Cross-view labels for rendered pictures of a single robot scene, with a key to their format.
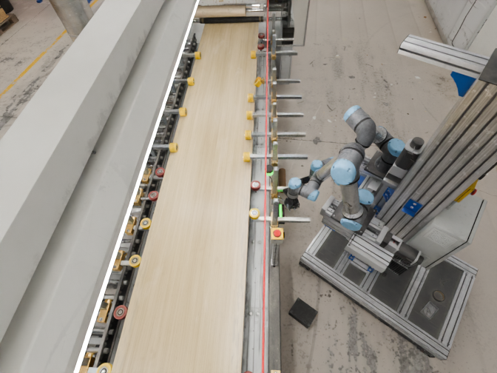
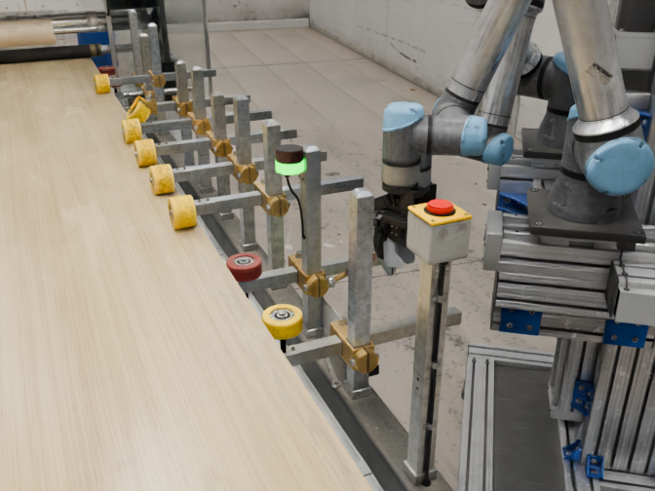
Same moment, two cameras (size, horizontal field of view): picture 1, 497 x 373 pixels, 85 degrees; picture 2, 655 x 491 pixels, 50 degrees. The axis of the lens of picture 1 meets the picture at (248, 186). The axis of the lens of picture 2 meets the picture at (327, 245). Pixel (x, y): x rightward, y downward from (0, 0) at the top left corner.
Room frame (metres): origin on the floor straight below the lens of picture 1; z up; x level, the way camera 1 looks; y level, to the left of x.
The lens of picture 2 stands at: (-0.11, 0.48, 1.63)
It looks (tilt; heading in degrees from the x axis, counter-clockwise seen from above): 26 degrees down; 330
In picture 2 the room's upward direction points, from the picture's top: straight up
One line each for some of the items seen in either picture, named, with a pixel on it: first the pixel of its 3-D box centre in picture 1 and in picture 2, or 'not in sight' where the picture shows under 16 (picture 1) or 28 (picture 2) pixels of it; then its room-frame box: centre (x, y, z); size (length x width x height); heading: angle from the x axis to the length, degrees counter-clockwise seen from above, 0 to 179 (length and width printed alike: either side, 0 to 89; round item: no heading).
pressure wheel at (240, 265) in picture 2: (255, 188); (245, 281); (1.20, -0.06, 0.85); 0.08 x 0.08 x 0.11
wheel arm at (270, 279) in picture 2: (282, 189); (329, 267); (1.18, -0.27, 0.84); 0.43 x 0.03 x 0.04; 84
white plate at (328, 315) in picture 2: not in sight; (327, 318); (1.11, -0.22, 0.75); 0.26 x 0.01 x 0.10; 174
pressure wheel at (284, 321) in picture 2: (254, 215); (283, 336); (0.95, -0.03, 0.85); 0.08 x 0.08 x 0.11
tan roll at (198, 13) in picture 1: (230, 10); (12, 33); (3.80, 0.05, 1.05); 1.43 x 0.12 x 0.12; 84
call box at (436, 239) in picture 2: (276, 236); (438, 233); (0.64, -0.14, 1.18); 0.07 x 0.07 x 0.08; 84
